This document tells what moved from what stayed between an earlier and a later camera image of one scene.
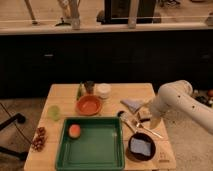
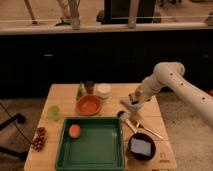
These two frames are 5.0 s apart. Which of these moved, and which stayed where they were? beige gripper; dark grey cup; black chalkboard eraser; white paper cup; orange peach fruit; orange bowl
Moved: black chalkboard eraser; beige gripper
Stayed: white paper cup; orange peach fruit; orange bowl; dark grey cup
